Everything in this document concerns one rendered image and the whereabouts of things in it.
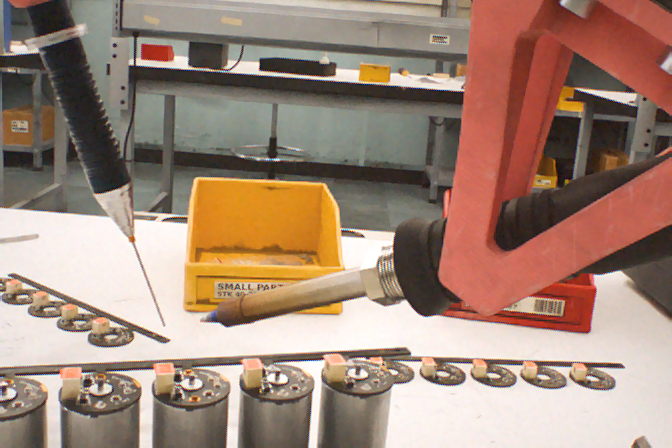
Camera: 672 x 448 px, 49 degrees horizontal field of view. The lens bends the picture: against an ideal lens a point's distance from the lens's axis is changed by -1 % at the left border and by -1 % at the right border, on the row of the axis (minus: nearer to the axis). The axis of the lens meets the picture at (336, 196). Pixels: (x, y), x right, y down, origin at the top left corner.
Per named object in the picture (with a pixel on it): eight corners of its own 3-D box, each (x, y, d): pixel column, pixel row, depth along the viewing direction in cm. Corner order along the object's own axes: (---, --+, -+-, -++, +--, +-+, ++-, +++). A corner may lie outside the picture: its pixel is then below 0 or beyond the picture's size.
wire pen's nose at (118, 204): (110, 236, 21) (91, 188, 21) (147, 223, 22) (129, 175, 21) (112, 247, 20) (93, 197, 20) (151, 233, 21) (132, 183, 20)
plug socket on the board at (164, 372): (181, 392, 23) (182, 373, 23) (154, 394, 23) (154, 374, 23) (179, 380, 24) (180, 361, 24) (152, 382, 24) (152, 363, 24)
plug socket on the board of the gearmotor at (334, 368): (351, 381, 25) (353, 363, 25) (327, 383, 25) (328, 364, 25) (344, 370, 26) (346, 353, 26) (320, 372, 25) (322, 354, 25)
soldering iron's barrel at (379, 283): (215, 348, 21) (412, 306, 18) (199, 296, 21) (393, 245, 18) (245, 332, 23) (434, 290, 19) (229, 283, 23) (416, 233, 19)
